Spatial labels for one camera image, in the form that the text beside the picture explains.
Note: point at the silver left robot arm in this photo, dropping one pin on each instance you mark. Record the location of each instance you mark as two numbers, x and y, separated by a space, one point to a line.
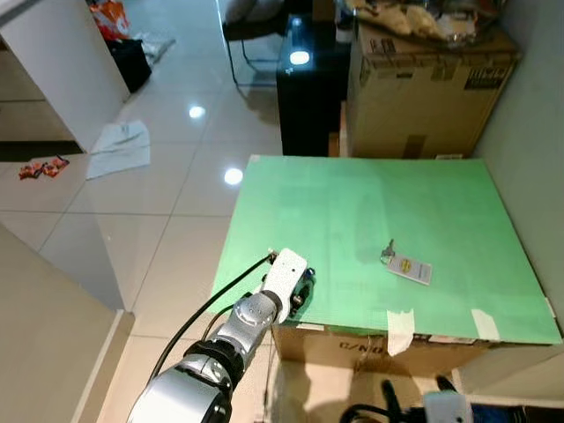
251 317

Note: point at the printed cardboard box table base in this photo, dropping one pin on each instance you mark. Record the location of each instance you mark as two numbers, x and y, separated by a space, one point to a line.
352 345

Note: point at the white tape piece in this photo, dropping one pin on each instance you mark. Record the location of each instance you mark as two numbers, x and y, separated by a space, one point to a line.
400 330
486 324

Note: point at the green corrugated table board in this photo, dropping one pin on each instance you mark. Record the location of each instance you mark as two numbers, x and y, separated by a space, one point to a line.
370 203

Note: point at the key with white tag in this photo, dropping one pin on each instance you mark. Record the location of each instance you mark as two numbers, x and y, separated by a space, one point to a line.
412 267

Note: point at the glossy black cabinet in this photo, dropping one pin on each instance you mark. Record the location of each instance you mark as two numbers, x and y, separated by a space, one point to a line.
308 106

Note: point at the large brown cardboard box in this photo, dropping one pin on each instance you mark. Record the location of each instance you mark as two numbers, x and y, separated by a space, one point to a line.
423 97

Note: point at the white floor cloth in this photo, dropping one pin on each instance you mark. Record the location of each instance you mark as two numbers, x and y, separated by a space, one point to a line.
119 150

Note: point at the grey cushion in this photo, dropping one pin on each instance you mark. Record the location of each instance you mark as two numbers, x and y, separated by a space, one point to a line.
241 9
270 8

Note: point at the red snack packet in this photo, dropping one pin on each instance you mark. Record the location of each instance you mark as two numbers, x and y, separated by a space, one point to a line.
32 171
55 166

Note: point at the black bag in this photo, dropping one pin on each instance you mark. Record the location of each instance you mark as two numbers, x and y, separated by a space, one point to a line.
130 66

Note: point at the cellophane wrapped gift basket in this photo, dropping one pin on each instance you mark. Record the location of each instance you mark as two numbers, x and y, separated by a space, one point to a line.
405 19

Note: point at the white plastic bag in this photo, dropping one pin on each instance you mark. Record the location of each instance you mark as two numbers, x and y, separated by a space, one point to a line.
157 46

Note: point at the orange printed bag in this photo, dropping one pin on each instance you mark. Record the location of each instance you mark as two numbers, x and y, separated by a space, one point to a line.
110 18

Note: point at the white counter with drawers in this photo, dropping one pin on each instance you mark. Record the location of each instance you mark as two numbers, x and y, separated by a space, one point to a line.
62 62

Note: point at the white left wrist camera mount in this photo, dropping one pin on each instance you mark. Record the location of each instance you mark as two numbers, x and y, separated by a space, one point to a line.
284 273

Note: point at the black metal frame chair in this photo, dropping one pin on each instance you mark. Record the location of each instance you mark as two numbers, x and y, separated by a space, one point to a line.
256 29

